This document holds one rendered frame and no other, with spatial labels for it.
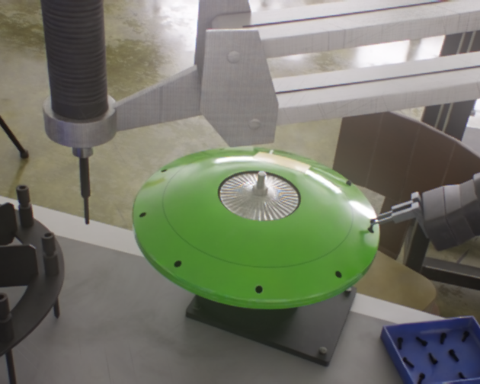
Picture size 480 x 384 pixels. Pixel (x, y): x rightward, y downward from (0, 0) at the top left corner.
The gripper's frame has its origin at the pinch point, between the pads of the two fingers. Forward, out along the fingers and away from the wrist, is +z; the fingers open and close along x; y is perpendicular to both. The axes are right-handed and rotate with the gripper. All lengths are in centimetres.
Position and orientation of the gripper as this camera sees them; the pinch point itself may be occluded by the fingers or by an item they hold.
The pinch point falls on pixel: (371, 222)
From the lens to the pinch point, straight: 93.1
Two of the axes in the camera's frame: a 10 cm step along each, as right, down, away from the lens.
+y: 4.9, 7.5, 4.5
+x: 1.7, -5.8, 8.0
